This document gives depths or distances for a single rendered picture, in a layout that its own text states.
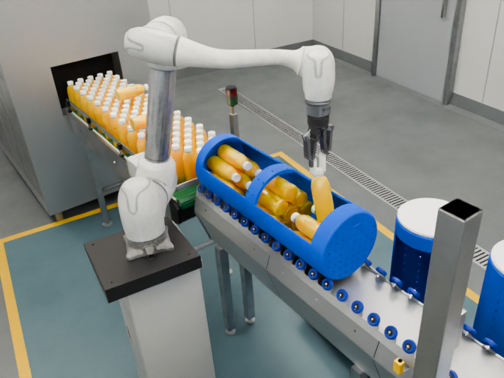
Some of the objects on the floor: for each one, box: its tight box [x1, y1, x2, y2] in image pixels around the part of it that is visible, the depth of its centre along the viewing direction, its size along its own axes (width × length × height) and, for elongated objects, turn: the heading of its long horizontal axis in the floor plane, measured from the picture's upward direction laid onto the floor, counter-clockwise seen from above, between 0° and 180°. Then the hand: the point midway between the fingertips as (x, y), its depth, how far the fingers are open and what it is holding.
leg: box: [215, 245, 236, 335], centre depth 284 cm, size 6×6×63 cm
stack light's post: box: [229, 113, 239, 138], centre depth 324 cm, size 4×4×110 cm
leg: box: [239, 263, 255, 324], centre depth 291 cm, size 6×6×63 cm
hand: (317, 164), depth 187 cm, fingers closed on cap, 4 cm apart
